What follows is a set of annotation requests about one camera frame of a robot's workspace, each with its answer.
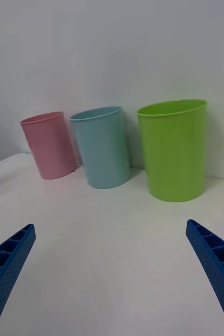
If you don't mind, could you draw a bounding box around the pale blue plastic waste bin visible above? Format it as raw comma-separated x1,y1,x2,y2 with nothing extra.
69,106,131,190

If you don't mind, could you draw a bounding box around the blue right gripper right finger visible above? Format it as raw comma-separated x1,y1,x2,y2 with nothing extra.
185,219,224,336

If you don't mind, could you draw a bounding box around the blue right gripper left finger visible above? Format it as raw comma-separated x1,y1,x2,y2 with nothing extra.
0,223,37,336

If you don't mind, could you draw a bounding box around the pink plastic waste bin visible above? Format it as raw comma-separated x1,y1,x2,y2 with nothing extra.
19,111,78,180

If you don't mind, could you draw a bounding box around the green plastic waste bin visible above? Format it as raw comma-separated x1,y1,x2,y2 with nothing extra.
136,98,208,203

